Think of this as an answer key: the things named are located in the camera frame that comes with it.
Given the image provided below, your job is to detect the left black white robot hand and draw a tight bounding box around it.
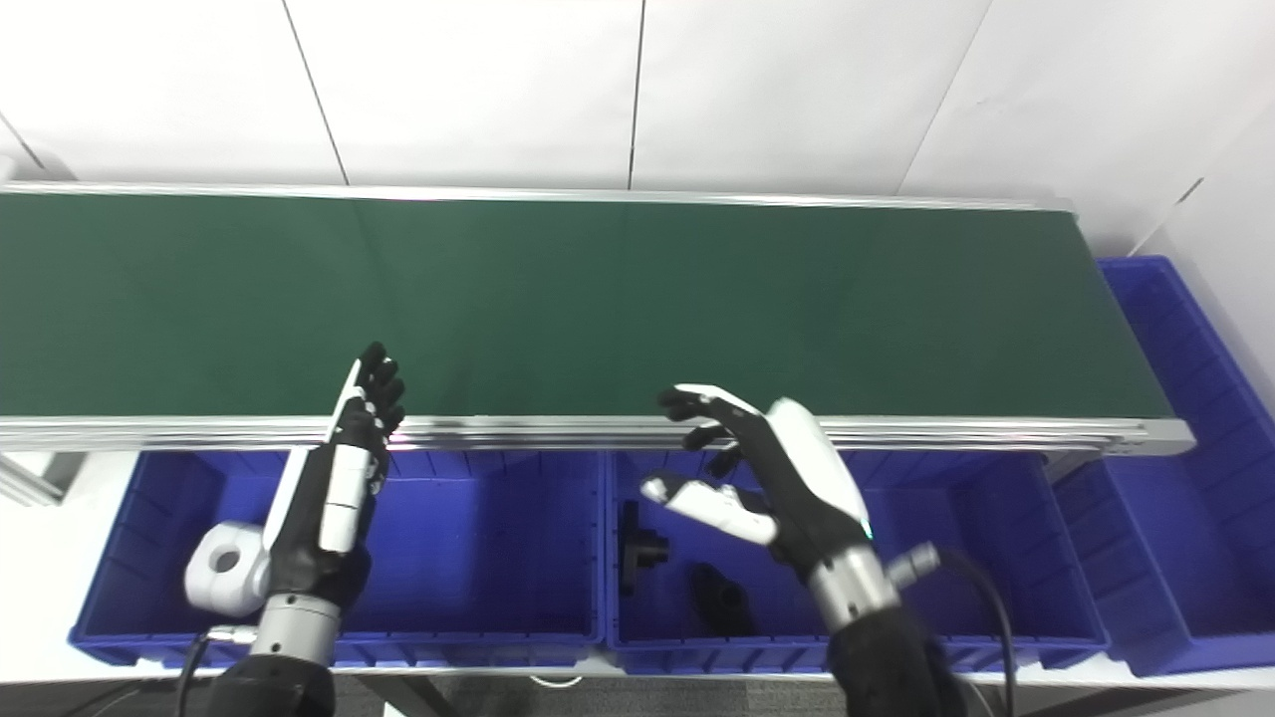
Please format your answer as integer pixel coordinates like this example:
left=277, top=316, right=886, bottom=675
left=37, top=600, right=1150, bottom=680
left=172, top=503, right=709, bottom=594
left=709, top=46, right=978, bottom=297
left=261, top=342, right=407, bottom=608

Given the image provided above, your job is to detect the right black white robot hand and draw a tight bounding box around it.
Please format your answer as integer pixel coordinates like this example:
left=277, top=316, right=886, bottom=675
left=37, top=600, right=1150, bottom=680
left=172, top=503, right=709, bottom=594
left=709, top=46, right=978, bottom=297
left=639, top=383, right=876, bottom=581

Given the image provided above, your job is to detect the black flange part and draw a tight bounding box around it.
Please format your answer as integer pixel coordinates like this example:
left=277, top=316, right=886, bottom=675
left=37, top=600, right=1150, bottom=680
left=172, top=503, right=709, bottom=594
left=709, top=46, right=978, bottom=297
left=618, top=500, right=671, bottom=598

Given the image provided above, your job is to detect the black rounded part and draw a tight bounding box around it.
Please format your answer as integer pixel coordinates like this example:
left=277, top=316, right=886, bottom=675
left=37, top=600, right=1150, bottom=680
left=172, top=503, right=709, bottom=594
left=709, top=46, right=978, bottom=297
left=691, top=563, right=756, bottom=639

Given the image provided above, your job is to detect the blue plastic bin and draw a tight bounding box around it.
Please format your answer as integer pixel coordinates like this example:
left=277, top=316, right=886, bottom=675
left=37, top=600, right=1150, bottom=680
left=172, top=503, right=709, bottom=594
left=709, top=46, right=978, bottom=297
left=1054, top=256, right=1275, bottom=679
left=605, top=449, right=1113, bottom=677
left=68, top=449, right=610, bottom=669

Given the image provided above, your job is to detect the green conveyor belt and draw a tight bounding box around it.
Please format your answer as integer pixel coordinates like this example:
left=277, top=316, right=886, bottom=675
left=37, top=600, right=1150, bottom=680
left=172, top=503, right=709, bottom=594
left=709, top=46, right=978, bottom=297
left=0, top=181, right=1196, bottom=458

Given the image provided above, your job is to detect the aluminium conveyor leg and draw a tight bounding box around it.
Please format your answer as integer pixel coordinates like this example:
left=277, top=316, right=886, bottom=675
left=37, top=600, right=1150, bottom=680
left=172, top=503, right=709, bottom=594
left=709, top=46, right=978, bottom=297
left=0, top=453, right=87, bottom=508

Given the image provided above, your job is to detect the white ring-shaped part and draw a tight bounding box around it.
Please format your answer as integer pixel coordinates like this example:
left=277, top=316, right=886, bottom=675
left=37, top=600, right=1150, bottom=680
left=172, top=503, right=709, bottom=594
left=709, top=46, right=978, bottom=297
left=184, top=520, right=273, bottom=619

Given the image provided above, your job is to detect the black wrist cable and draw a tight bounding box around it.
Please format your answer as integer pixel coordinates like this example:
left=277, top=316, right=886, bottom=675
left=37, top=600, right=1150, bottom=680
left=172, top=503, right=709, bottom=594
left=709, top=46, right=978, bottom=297
left=174, top=624, right=262, bottom=717
left=885, top=543, right=1018, bottom=717

